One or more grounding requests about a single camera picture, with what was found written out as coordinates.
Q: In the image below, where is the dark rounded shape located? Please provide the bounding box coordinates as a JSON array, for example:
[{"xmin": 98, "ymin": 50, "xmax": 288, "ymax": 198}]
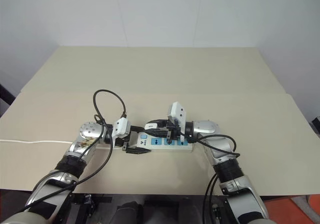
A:
[{"xmin": 113, "ymin": 200, "xmax": 146, "ymax": 224}]

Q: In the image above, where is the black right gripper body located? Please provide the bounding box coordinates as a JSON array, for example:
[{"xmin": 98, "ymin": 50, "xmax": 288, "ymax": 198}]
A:
[{"xmin": 163, "ymin": 119, "xmax": 188, "ymax": 145}]

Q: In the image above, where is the dark object at wall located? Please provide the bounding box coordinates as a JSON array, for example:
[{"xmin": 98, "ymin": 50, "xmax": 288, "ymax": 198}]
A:
[
  {"xmin": 0, "ymin": 83, "xmax": 17, "ymax": 118},
  {"xmin": 310, "ymin": 116, "xmax": 320, "ymax": 136}
]

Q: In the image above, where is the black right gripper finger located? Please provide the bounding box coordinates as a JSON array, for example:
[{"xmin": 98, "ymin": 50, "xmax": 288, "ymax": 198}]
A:
[
  {"xmin": 145, "ymin": 119, "xmax": 168, "ymax": 127},
  {"xmin": 144, "ymin": 128, "xmax": 169, "ymax": 139}
]

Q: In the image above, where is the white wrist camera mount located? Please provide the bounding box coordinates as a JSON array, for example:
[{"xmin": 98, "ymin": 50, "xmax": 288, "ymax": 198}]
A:
[
  {"xmin": 110, "ymin": 117, "xmax": 132, "ymax": 139},
  {"xmin": 166, "ymin": 101, "xmax": 189, "ymax": 140}
]

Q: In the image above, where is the white power strip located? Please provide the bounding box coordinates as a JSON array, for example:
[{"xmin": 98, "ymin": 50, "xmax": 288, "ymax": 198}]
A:
[{"xmin": 95, "ymin": 132, "xmax": 195, "ymax": 153}]

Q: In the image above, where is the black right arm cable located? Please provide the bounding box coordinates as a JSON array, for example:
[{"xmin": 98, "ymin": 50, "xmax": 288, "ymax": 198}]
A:
[{"xmin": 179, "ymin": 131, "xmax": 242, "ymax": 224}]

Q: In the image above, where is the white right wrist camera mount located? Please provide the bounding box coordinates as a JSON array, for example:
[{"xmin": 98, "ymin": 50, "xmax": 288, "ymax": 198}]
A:
[{"xmin": 166, "ymin": 101, "xmax": 189, "ymax": 140}]

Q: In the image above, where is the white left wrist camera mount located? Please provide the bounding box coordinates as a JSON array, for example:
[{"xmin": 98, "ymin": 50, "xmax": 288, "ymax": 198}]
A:
[{"xmin": 110, "ymin": 117, "xmax": 132, "ymax": 139}]

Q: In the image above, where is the black frame under table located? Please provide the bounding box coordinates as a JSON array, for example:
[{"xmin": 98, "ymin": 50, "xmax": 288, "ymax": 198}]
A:
[{"xmin": 69, "ymin": 194, "xmax": 113, "ymax": 224}]

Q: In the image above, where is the white power strip cord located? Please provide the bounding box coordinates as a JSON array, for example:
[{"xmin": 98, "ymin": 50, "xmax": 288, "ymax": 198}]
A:
[{"xmin": 0, "ymin": 138, "xmax": 74, "ymax": 144}]

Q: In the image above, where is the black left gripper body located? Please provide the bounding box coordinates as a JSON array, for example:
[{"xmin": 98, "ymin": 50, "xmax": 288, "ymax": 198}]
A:
[{"xmin": 107, "ymin": 125, "xmax": 133, "ymax": 150}]

